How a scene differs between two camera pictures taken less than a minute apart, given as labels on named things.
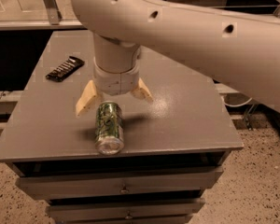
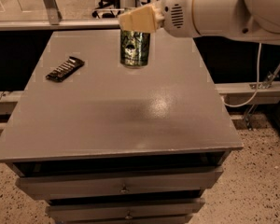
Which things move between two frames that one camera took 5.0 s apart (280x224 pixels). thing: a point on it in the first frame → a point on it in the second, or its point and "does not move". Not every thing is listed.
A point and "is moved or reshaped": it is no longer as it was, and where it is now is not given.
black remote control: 62,72 does not move
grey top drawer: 120,183 does not move
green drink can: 109,138 is moved or reshaped
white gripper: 117,82 → 176,13
